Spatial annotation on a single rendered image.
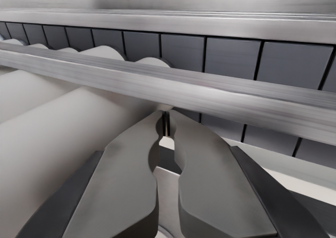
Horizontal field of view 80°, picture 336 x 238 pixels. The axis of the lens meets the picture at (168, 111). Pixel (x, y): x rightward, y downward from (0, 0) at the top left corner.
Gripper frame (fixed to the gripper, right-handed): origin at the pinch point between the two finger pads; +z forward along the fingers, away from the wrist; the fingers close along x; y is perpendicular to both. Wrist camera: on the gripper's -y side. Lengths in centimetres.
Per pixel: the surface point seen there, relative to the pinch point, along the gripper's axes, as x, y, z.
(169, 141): 0.2, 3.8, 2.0
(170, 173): 0.3, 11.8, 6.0
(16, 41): -18.3, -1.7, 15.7
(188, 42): 1.9, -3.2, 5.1
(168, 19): 0.4, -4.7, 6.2
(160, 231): -1.5, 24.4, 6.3
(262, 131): 7.5, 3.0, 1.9
